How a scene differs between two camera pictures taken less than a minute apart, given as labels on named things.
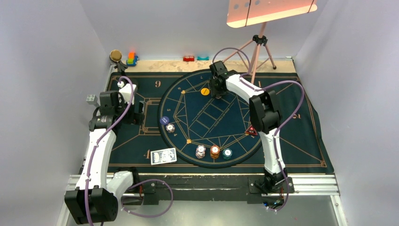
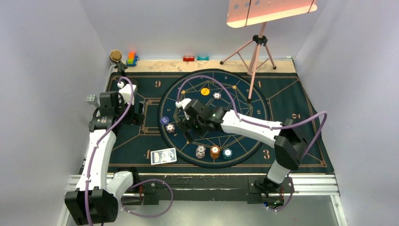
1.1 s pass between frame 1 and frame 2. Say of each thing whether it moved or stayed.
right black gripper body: moved
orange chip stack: stayed
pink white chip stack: stayed
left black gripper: stayed
